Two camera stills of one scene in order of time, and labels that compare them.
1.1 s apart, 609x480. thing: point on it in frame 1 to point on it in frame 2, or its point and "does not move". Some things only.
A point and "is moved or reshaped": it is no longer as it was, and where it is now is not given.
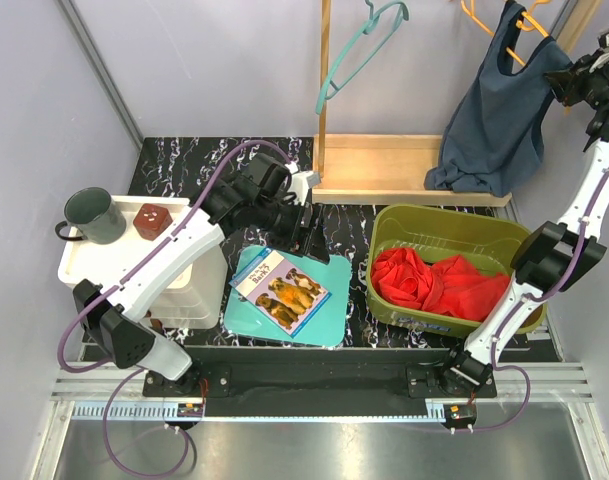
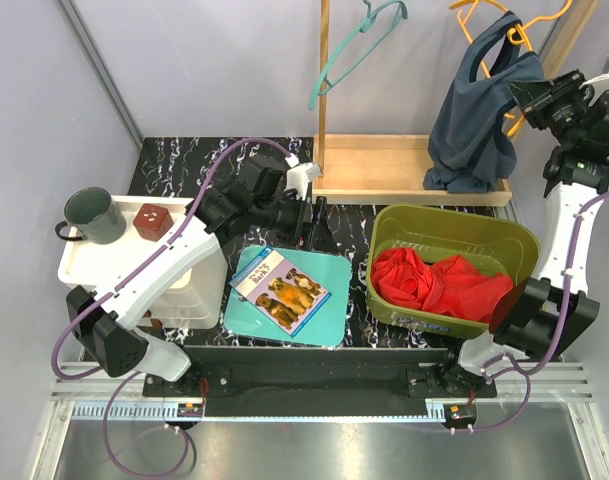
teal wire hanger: x=363 y=47 is moved or reshaped
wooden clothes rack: x=392 y=170 does not move
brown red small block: x=151 y=221 does not move
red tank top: x=450 y=286 does not move
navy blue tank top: x=492 y=137 is moved or reshaped
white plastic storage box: x=197 y=303 does not move
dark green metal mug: x=94 y=214 does not move
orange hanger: x=534 y=24 to x=514 y=35
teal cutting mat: x=329 y=325 does not move
